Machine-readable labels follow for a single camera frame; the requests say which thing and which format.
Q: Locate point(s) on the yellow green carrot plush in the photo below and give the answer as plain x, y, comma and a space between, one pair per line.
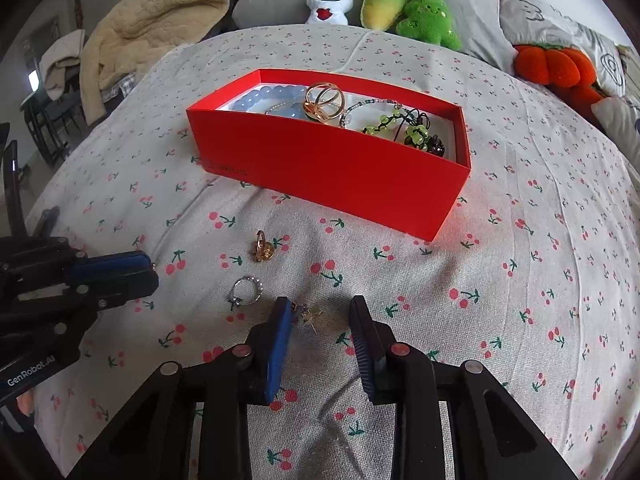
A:
382, 5

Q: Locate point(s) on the beige quilted blanket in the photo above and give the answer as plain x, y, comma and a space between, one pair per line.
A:
160, 15

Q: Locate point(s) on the deer print pillow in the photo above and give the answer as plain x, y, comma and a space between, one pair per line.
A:
622, 120

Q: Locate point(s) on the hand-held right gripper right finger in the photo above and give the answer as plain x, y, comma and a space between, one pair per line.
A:
362, 355

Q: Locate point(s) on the small gold earring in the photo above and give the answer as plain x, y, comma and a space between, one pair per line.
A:
306, 314

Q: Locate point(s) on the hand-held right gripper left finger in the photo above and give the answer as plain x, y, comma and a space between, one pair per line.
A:
279, 355

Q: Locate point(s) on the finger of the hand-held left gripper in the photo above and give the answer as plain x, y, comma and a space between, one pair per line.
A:
110, 265
125, 287

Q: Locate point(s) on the white bunny plush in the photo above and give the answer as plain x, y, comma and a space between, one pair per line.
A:
330, 2

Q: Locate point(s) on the red cardboard box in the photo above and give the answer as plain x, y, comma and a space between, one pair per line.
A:
325, 175

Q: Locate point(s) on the black hair claw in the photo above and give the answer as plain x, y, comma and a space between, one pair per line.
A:
436, 147

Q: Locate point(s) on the grey doodle print pillow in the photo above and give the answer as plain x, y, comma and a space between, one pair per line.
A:
565, 25

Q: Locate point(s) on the green tree plush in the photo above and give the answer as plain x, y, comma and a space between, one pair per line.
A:
430, 17

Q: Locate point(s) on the orange pumpkin plush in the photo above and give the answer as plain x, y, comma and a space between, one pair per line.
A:
555, 70

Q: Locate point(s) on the black chair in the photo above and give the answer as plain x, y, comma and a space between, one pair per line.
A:
45, 120

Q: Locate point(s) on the white garment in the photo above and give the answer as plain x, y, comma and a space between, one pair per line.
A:
62, 62

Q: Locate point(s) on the person's left hand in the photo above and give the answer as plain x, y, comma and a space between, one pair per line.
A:
25, 402

